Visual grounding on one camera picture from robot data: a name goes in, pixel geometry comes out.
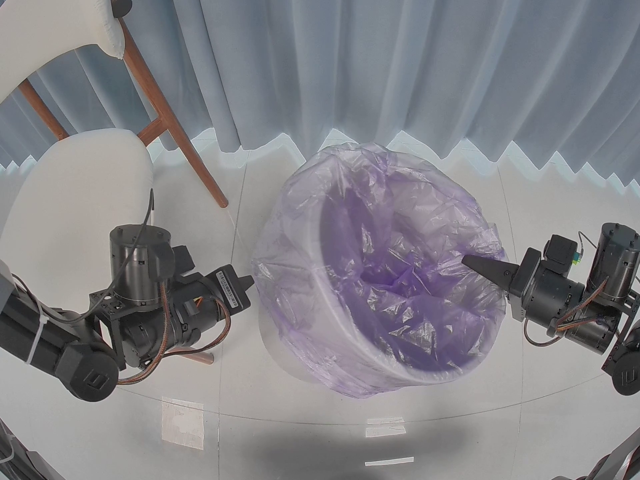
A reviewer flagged pale blue curtain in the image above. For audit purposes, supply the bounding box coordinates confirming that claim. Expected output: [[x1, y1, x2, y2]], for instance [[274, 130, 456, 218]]
[[0, 0, 640, 189]]

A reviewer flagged purple plastic bag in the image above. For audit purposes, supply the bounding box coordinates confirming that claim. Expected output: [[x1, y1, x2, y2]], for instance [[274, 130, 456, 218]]
[[250, 140, 511, 399]]

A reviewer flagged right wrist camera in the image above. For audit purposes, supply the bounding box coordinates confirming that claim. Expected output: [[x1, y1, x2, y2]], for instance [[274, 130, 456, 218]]
[[544, 234, 578, 274]]

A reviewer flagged black cable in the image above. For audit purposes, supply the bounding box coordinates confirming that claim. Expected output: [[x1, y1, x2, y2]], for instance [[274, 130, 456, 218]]
[[107, 188, 157, 294]]

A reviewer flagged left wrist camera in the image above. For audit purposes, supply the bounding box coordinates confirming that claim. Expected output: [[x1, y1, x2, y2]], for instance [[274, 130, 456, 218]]
[[170, 244, 197, 276]]

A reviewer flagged white trash bin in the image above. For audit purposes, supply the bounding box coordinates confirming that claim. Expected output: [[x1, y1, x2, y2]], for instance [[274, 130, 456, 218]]
[[257, 188, 501, 386]]

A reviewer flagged white cushioned wooden chair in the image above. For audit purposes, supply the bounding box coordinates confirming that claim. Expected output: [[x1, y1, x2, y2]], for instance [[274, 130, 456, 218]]
[[0, 0, 230, 369]]

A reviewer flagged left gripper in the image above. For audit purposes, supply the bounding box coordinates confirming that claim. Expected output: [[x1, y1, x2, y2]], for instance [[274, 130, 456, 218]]
[[169, 264, 256, 345]]

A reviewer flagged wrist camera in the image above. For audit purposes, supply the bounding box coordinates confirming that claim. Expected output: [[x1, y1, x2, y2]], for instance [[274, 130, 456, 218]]
[[170, 244, 197, 276], [544, 234, 578, 274]]

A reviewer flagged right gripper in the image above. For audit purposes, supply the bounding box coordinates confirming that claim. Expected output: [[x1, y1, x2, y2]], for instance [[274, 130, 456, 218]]
[[461, 247, 587, 330]]

